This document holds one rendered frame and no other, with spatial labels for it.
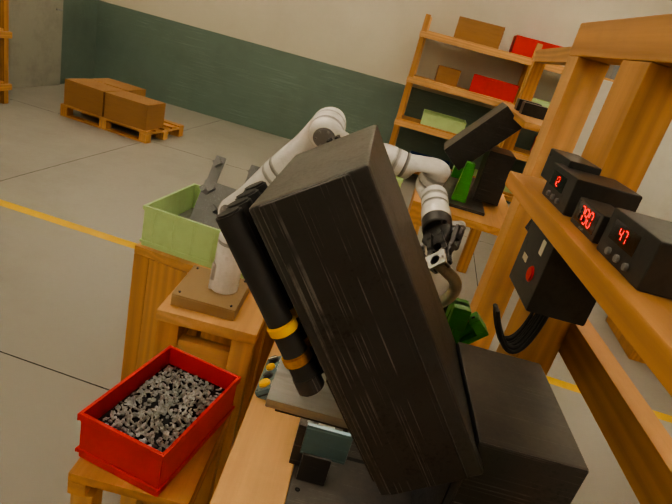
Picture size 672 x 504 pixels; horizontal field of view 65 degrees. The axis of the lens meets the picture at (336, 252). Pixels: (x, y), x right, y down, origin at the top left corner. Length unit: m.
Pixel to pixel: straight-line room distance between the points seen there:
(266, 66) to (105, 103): 2.71
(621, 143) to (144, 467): 1.19
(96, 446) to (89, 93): 6.06
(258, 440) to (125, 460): 0.28
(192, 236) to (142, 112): 4.63
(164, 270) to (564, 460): 1.67
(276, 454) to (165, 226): 1.20
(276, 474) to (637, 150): 1.01
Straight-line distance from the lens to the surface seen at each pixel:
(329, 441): 1.12
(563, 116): 1.67
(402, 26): 8.16
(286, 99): 8.49
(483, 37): 7.61
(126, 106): 6.78
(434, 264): 1.22
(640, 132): 1.27
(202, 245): 2.12
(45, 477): 2.40
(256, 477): 1.18
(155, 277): 2.25
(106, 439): 1.25
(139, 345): 2.45
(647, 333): 0.72
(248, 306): 1.81
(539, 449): 0.95
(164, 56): 9.23
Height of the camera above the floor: 1.76
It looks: 22 degrees down
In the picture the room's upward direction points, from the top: 15 degrees clockwise
